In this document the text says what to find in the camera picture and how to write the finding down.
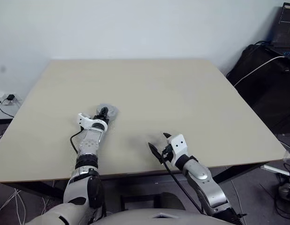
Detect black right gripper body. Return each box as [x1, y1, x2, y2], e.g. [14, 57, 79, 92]
[160, 144, 176, 165]

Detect black open laptop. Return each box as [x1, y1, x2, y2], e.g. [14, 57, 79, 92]
[263, 2, 290, 60]

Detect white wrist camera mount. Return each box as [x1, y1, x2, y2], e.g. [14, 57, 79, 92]
[77, 112, 107, 130]
[166, 134, 189, 168]

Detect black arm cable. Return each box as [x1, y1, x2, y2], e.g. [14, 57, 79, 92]
[69, 126, 86, 153]
[161, 151, 208, 215]

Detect white cable on bag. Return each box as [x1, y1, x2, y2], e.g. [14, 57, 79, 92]
[233, 55, 286, 87]

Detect white flat floor bar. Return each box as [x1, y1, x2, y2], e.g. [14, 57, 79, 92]
[261, 164, 290, 176]

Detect white power strip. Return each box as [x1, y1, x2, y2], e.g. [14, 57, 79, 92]
[0, 93, 23, 106]

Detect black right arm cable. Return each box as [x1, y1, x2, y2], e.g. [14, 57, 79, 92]
[161, 151, 208, 215]

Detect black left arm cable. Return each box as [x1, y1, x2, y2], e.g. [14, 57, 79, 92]
[69, 126, 86, 153]

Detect black floor cables and device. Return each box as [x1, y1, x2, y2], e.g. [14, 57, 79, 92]
[275, 133, 290, 220]

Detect large black bag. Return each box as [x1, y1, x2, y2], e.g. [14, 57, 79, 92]
[226, 44, 290, 137]

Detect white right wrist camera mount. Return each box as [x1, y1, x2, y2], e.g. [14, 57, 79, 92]
[166, 134, 189, 168]

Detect black table frame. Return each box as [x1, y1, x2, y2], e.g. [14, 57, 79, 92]
[0, 161, 268, 204]

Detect white floor wires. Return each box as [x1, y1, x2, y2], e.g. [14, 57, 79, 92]
[0, 133, 47, 225]

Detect black adapter cable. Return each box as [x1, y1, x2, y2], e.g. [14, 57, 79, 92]
[0, 98, 16, 118]

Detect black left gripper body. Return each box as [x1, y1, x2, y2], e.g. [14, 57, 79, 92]
[93, 113, 111, 125]

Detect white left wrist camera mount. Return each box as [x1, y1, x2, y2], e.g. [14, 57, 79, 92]
[77, 112, 107, 130]

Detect grey robot torso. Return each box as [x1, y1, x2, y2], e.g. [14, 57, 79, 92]
[88, 209, 232, 225]

